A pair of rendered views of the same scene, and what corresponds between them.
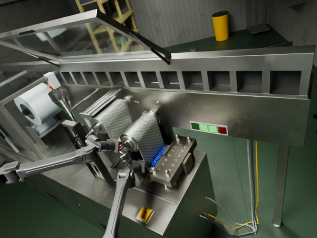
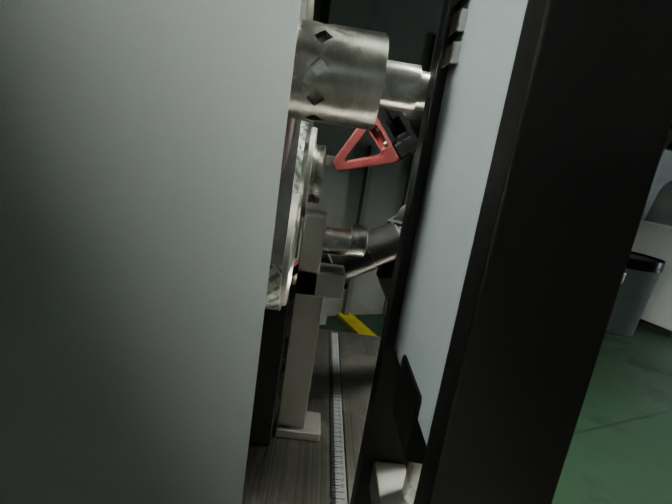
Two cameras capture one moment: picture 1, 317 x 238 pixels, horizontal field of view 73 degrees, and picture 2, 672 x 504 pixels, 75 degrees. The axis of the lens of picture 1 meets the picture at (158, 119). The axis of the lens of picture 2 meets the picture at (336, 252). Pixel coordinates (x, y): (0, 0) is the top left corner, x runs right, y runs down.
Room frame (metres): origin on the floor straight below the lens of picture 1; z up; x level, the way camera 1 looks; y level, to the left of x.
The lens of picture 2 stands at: (1.45, 0.66, 1.29)
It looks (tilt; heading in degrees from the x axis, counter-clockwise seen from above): 13 degrees down; 225
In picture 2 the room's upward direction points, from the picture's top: 9 degrees clockwise
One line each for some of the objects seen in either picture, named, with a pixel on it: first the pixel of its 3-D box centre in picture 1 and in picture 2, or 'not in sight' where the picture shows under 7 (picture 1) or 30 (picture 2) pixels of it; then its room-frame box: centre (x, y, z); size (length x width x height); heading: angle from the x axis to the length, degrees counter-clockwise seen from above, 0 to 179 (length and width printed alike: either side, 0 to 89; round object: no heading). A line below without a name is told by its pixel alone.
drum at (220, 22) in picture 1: (221, 26); not in sight; (6.12, -2.49, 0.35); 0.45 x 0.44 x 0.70; 162
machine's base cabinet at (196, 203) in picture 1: (93, 178); not in sight; (1.75, 0.88, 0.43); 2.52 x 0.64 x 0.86; 48
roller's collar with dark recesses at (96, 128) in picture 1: (95, 129); (337, 76); (1.23, 0.42, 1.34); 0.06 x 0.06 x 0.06; 48
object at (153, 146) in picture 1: (153, 148); not in sight; (1.13, 0.10, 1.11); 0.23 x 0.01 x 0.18; 138
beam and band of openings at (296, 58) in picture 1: (85, 72); not in sight; (1.79, 0.45, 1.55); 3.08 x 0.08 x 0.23; 48
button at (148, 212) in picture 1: (145, 214); not in sight; (0.80, 0.26, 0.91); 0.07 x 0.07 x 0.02; 48
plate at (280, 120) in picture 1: (104, 94); not in sight; (1.85, 0.41, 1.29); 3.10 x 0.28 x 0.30; 48
